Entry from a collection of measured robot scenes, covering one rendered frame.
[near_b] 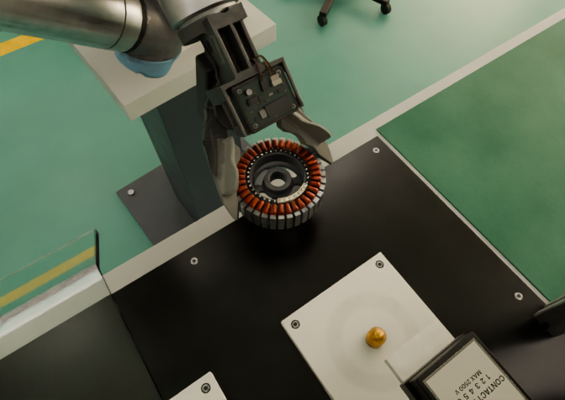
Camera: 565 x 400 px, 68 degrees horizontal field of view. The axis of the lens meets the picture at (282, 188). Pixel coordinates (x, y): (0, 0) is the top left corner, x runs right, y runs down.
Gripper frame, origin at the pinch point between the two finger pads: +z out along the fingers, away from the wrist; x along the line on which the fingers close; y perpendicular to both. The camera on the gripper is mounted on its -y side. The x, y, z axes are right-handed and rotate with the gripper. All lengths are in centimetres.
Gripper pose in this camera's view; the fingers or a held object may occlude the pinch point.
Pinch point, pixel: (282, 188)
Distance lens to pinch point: 50.2
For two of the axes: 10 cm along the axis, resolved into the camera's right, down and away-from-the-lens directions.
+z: 4.1, 8.6, 3.0
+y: 3.9, 1.3, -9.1
